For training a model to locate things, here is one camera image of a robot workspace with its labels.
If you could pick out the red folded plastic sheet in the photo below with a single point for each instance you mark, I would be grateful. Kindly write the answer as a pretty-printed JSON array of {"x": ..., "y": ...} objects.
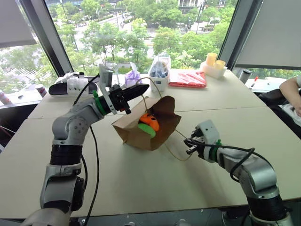
[{"x": 188, "y": 78}]

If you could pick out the green right wrist clamp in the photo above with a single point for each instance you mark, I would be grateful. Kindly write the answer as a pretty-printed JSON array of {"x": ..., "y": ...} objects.
[{"x": 214, "y": 150}]

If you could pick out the grey roller blind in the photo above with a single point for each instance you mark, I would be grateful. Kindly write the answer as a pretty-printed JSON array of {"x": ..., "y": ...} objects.
[
  {"x": 14, "y": 21},
  {"x": 272, "y": 33}
]

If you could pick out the orange plush toy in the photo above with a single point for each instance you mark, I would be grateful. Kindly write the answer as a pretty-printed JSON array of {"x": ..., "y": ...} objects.
[{"x": 150, "y": 120}]

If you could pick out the green left wrist clamp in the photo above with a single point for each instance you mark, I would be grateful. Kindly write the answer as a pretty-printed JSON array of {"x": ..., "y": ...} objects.
[{"x": 98, "y": 103}]

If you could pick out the white plastic tray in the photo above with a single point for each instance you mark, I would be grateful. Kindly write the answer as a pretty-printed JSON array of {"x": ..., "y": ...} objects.
[{"x": 212, "y": 71}]

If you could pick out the dark window frame post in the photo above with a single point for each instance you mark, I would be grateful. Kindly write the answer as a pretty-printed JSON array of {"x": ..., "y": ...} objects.
[
  {"x": 44, "y": 35},
  {"x": 237, "y": 33}
]

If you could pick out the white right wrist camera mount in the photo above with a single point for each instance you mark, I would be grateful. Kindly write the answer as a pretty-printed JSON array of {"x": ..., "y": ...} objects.
[{"x": 209, "y": 131}]

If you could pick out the clear plastic stand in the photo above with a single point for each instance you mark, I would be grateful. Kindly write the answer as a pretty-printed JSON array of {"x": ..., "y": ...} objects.
[{"x": 116, "y": 73}]

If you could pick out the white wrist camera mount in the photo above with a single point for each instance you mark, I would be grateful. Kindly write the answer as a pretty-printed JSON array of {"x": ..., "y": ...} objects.
[
  {"x": 106, "y": 76},
  {"x": 209, "y": 131}
]

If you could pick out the person's bare forearm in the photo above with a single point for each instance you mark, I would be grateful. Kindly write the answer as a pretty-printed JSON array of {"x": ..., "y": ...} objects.
[{"x": 290, "y": 91}]

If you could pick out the short yellow cup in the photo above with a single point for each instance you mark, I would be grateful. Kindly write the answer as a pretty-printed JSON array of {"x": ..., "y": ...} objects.
[{"x": 220, "y": 64}]

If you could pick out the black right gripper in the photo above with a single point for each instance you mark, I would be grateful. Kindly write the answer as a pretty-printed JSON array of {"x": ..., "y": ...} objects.
[{"x": 200, "y": 143}]

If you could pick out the black chair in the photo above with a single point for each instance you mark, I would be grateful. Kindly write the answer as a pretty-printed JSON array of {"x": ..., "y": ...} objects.
[{"x": 272, "y": 101}]

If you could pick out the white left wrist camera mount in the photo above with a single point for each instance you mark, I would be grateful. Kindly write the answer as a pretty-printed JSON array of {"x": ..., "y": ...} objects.
[{"x": 106, "y": 76}]

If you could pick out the brown paper bag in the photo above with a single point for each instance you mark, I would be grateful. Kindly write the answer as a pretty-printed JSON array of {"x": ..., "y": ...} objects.
[{"x": 141, "y": 139}]

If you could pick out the red and white can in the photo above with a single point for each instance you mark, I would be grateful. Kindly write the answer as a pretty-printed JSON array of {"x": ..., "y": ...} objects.
[{"x": 41, "y": 90}]

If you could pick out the white plastic bottles pack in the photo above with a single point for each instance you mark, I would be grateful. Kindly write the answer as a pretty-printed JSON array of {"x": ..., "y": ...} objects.
[{"x": 76, "y": 83}]

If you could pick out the white basket with plastic bag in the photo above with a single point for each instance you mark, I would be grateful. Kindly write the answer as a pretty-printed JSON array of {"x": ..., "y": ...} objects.
[{"x": 160, "y": 75}]

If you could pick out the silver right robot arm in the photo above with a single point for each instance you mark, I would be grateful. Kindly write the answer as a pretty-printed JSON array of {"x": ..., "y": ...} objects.
[{"x": 256, "y": 171}]

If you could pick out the tall yellow cup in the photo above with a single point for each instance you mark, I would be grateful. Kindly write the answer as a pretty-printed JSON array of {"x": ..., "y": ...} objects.
[{"x": 211, "y": 58}]

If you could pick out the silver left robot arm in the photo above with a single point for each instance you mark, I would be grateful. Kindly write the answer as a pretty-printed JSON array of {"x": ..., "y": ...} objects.
[{"x": 68, "y": 127}]

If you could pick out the green wrist clamp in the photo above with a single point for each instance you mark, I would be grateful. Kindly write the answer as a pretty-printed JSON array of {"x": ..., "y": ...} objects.
[
  {"x": 214, "y": 150},
  {"x": 98, "y": 103}
]

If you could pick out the red and white bottle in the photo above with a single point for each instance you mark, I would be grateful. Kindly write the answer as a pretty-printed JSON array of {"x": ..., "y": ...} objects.
[{"x": 4, "y": 97}]

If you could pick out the purple plastic bag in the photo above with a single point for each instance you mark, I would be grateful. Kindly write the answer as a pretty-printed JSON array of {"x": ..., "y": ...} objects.
[{"x": 131, "y": 77}]

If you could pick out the green plush toy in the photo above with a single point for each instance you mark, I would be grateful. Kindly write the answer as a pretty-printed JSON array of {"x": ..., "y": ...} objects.
[{"x": 147, "y": 129}]

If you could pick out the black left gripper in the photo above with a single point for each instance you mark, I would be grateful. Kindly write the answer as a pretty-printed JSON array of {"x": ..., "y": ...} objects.
[{"x": 116, "y": 97}]

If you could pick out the dark metal tumbler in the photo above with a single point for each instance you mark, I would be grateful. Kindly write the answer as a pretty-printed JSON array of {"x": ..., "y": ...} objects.
[{"x": 245, "y": 75}]

